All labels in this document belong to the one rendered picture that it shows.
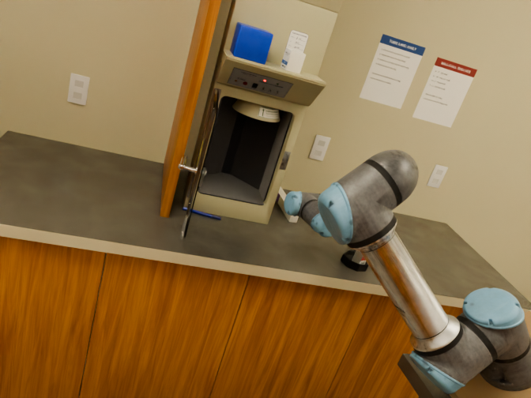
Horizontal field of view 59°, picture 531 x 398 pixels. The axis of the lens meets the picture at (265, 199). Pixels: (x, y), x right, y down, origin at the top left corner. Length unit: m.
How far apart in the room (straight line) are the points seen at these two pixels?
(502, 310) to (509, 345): 0.08
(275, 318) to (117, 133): 1.00
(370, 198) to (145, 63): 1.27
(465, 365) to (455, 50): 1.50
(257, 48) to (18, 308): 1.06
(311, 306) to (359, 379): 0.43
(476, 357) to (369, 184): 0.45
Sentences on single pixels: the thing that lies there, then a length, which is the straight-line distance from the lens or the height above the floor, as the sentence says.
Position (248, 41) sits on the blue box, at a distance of 1.44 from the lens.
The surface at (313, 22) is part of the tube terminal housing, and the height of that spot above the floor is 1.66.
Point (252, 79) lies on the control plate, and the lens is 1.50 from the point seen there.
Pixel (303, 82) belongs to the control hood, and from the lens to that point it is 1.49.
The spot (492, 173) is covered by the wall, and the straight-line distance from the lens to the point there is 2.61.
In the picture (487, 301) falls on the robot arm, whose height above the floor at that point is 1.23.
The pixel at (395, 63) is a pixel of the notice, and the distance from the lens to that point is 2.18.
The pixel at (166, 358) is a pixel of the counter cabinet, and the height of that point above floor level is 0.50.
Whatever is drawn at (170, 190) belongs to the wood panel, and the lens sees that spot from 1.57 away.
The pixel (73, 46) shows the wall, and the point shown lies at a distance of 2.01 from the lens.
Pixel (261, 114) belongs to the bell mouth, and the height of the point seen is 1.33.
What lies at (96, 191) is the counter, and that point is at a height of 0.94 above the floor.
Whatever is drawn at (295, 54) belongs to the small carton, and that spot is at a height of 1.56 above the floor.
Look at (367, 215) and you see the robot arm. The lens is 0.95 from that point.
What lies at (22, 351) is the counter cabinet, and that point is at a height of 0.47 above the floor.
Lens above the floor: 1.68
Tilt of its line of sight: 22 degrees down
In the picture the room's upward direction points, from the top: 18 degrees clockwise
